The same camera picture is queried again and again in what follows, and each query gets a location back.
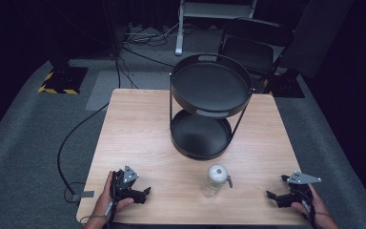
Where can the white metal stand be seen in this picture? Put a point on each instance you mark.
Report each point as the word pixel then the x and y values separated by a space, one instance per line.
pixel 180 35

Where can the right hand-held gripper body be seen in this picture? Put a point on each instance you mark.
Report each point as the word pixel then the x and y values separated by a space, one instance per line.
pixel 299 187

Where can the clear bottle with white cap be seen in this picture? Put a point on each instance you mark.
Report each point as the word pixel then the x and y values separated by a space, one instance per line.
pixel 215 180

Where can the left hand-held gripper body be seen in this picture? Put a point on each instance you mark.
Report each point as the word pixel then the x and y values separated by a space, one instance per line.
pixel 124 185

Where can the black yellow striped base plate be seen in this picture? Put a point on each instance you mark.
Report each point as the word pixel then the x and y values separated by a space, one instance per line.
pixel 64 82
pixel 286 87

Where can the black two-tier round rack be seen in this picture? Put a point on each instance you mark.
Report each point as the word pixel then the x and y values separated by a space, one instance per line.
pixel 209 105

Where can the person's right hand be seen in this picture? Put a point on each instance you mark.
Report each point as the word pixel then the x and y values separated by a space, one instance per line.
pixel 317 205

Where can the black folding chair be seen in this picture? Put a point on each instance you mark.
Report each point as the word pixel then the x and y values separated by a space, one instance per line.
pixel 251 51

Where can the dark grey padded panel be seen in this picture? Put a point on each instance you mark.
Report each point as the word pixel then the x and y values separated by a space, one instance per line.
pixel 317 35

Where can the grey tape strip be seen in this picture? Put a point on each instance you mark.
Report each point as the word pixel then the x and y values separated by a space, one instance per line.
pixel 85 194

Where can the person's left hand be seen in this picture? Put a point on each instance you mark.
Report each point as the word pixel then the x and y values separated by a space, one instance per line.
pixel 103 200

